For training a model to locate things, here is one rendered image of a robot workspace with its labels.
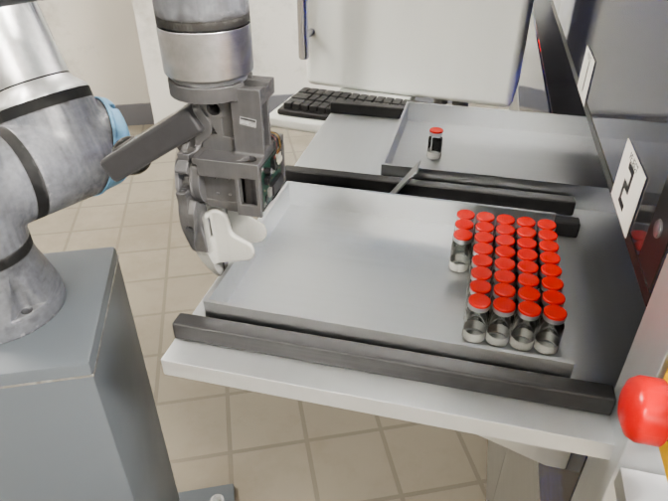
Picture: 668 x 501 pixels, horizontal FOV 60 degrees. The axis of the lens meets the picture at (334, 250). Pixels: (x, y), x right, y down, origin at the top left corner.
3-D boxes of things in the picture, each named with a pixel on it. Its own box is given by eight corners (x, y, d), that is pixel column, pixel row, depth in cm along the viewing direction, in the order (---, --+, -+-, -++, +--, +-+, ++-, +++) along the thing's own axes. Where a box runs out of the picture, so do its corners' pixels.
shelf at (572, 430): (600, 137, 102) (602, 127, 101) (717, 481, 46) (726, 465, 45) (336, 114, 112) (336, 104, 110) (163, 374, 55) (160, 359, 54)
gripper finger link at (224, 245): (253, 298, 58) (246, 220, 53) (199, 289, 59) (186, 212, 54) (263, 279, 61) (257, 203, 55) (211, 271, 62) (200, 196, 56)
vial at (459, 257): (468, 263, 67) (473, 230, 64) (467, 274, 65) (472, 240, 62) (449, 260, 67) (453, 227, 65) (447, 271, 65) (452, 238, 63)
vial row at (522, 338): (528, 250, 69) (536, 217, 66) (533, 354, 54) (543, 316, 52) (509, 248, 69) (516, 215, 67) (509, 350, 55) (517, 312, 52)
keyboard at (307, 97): (471, 115, 126) (472, 104, 124) (459, 140, 115) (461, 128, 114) (301, 93, 137) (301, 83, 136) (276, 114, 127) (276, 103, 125)
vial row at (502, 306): (509, 248, 69) (515, 215, 67) (508, 350, 55) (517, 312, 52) (490, 245, 70) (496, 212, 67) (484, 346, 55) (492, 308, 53)
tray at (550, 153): (607, 138, 97) (612, 118, 95) (635, 215, 76) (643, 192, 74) (405, 120, 104) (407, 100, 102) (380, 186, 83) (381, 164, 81)
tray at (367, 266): (549, 237, 72) (556, 213, 70) (565, 392, 51) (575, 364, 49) (287, 204, 79) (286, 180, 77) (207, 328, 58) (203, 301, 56)
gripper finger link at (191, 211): (201, 260, 55) (188, 178, 50) (186, 258, 55) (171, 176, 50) (221, 235, 59) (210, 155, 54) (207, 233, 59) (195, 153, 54)
